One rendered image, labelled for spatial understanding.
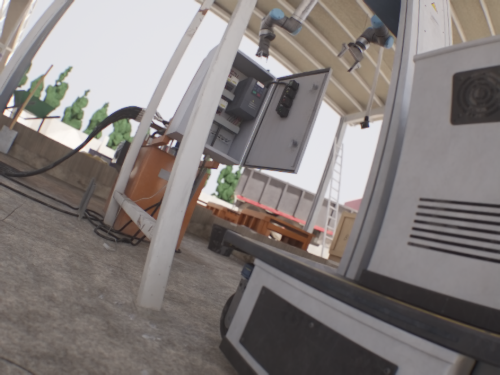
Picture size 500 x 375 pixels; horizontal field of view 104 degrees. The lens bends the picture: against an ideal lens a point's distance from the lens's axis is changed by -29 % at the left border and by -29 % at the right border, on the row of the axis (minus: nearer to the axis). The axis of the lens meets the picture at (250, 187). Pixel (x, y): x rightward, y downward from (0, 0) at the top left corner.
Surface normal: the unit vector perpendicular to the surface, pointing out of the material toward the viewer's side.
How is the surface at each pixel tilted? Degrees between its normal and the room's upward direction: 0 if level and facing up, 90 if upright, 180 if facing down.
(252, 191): 90
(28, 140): 90
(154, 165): 90
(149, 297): 81
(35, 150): 90
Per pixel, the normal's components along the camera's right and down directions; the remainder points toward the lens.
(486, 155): -0.81, -0.39
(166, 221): 0.59, -0.07
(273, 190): 0.04, -0.14
